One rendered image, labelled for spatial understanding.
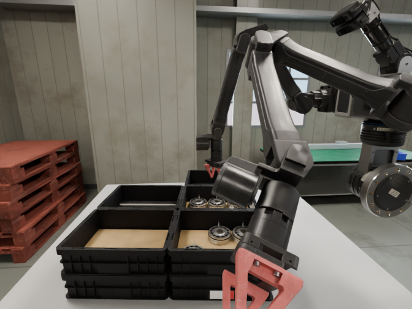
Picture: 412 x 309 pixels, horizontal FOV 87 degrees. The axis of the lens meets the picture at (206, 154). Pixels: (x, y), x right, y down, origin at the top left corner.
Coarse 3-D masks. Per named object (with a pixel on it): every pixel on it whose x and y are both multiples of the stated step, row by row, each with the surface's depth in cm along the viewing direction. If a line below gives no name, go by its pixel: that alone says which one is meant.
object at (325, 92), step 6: (318, 90) 100; (324, 90) 98; (330, 90) 96; (318, 96) 97; (324, 96) 97; (330, 96) 97; (318, 102) 98; (324, 102) 97; (330, 102) 97; (318, 108) 105; (324, 108) 101; (330, 108) 98
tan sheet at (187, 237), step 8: (184, 232) 104; (192, 232) 104; (200, 232) 104; (184, 240) 98; (192, 240) 98; (200, 240) 98; (208, 240) 98; (232, 240) 98; (224, 248) 93; (232, 248) 93
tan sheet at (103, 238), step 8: (96, 232) 104; (104, 232) 104; (112, 232) 104; (120, 232) 104; (128, 232) 104; (136, 232) 104; (144, 232) 104; (152, 232) 104; (160, 232) 104; (96, 240) 98; (104, 240) 98; (112, 240) 98; (120, 240) 98; (128, 240) 98; (136, 240) 98; (144, 240) 98; (152, 240) 98; (160, 240) 98
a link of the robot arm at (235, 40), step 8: (264, 24) 84; (240, 32) 84; (248, 32) 84; (280, 72) 93; (288, 72) 93; (280, 80) 94; (288, 80) 94; (288, 88) 96; (296, 88) 95; (288, 96) 98; (296, 96) 94; (304, 96) 95; (288, 104) 103; (296, 104) 96; (304, 104) 96; (312, 104) 96; (304, 112) 97
